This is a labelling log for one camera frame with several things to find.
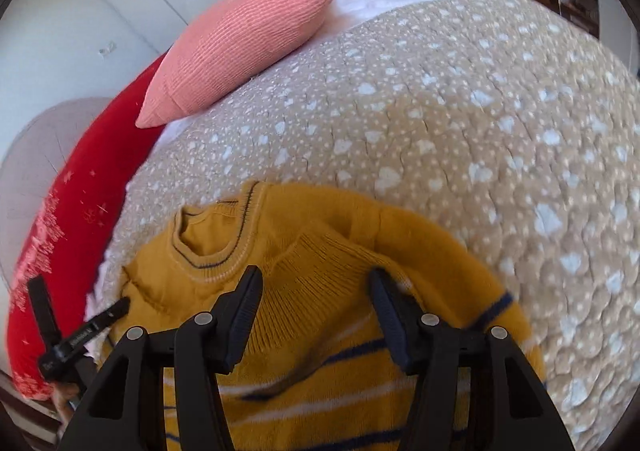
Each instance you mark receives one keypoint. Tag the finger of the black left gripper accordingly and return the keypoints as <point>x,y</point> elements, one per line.
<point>43,312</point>
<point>99,323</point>

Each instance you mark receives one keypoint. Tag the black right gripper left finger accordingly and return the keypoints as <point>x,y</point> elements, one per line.
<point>124,408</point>

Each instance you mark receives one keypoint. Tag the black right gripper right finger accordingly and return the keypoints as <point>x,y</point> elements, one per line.
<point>475,389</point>

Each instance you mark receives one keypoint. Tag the yellow striped knit sweater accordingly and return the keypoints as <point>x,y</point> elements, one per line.
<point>316,372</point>

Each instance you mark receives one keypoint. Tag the red patterned pillow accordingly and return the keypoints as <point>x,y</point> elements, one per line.
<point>72,228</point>

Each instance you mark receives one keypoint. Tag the round white side table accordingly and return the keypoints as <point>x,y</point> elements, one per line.
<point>31,164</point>

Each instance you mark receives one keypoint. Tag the beige spotted bed blanket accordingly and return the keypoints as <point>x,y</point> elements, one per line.
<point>496,120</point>

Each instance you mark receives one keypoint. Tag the pink knit pillow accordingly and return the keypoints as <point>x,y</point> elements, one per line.
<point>222,49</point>

